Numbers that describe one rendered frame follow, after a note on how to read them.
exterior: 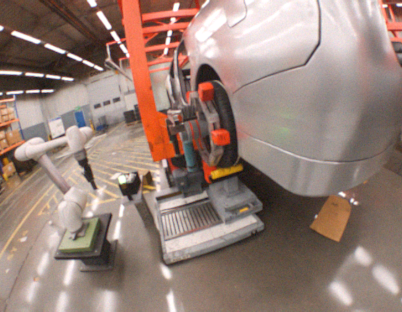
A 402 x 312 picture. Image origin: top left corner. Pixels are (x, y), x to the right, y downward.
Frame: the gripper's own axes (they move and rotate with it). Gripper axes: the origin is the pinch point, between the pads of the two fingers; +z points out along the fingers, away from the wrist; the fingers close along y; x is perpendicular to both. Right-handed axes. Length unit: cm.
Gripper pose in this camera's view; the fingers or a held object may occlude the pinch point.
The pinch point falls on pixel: (93, 184)
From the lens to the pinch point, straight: 121.7
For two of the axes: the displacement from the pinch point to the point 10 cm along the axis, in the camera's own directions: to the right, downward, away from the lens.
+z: 1.7, 9.0, 3.9
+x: 9.5, -2.6, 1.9
